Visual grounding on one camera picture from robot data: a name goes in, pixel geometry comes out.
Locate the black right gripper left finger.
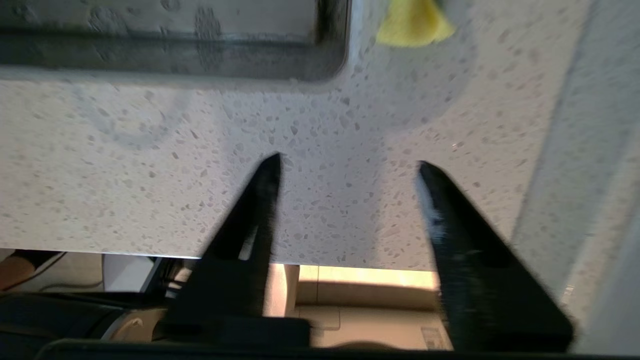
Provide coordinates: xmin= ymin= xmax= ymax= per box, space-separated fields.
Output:
xmin=167 ymin=152 xmax=312 ymax=347

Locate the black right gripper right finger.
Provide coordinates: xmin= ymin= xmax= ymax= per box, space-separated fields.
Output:
xmin=416 ymin=161 xmax=575 ymax=353

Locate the yellow green sponge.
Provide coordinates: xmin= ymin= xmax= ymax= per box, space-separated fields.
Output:
xmin=376 ymin=0 xmax=456 ymax=48

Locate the stainless steel sink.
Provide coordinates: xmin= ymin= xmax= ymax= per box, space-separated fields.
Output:
xmin=0 ymin=0 xmax=351 ymax=83

